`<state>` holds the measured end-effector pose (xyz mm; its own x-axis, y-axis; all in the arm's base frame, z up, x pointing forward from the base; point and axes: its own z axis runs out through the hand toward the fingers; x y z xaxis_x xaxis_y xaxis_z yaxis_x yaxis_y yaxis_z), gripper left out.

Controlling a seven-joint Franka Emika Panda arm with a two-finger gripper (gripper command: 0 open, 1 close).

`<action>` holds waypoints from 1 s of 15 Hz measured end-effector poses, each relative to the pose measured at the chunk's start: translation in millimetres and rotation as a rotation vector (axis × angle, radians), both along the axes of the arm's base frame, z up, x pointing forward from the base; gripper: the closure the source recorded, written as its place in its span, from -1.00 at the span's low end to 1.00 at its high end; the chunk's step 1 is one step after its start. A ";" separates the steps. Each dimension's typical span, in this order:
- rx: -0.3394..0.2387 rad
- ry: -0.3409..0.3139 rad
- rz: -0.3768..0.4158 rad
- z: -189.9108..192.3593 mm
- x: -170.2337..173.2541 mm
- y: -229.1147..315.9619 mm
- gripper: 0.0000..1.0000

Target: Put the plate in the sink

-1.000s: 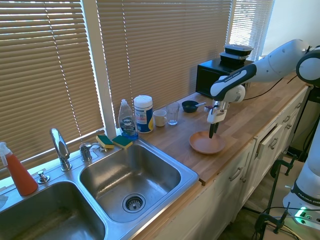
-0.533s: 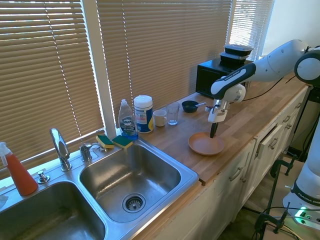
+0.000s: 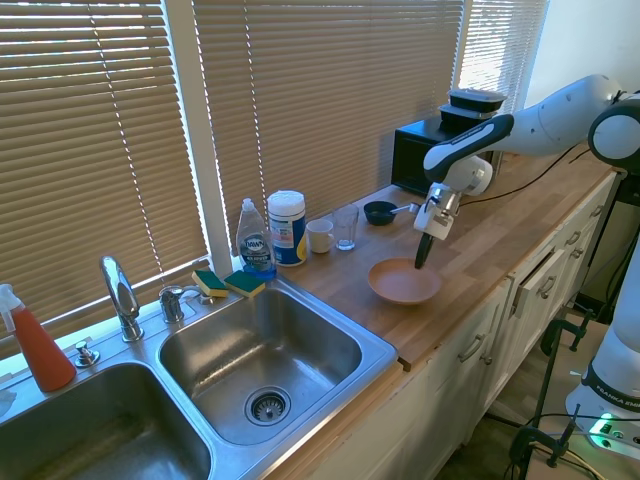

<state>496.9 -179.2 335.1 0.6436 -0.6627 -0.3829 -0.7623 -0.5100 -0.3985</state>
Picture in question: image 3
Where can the Dawn dish soap bottle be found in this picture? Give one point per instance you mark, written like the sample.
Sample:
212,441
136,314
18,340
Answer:
255,245

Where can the narrow tan window blind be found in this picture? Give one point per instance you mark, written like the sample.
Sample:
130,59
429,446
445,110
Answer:
500,45

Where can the chrome sink faucet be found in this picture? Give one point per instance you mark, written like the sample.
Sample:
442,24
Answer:
122,300

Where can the stainless steel double sink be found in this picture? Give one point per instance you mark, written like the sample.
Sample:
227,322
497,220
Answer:
300,360

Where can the white ceramic mug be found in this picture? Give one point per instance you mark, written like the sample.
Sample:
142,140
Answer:
319,237

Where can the yellow green sponge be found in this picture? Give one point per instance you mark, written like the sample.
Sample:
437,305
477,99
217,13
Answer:
245,284
210,284

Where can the black plastic food container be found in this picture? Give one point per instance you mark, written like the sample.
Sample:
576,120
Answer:
462,120
477,99

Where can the wide tan window blind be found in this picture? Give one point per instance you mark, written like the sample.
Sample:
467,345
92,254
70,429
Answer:
325,100
90,150

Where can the chrome soap dispenser pump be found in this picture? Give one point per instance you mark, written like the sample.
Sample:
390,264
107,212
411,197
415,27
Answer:
172,302

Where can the tan ceramic bowl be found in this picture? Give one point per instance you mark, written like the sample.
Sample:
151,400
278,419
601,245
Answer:
404,285

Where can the black toaster oven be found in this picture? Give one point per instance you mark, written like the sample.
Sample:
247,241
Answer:
412,155

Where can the white kitchen cabinet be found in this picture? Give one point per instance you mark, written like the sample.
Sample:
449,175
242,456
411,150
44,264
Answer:
500,350

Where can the black metal clamp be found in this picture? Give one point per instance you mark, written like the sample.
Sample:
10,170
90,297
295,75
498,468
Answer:
542,440
560,332

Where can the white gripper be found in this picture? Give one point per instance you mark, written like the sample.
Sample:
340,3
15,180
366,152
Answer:
436,224

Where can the dark blue small bowl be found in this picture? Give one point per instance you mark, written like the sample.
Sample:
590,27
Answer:
379,214

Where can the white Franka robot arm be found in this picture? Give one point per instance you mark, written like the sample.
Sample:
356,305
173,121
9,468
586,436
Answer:
550,125

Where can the white wipes canister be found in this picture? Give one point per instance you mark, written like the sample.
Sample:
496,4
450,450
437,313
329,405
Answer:
287,230

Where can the clear drinking glass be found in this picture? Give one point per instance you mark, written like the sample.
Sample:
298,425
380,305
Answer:
346,227

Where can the metal sink drain strainer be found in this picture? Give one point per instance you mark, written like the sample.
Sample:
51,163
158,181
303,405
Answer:
267,406

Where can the orange spray bottle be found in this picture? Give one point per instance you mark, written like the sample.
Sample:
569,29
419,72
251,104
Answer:
42,350

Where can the chrome sink knob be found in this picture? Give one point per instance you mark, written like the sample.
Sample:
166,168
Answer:
86,356

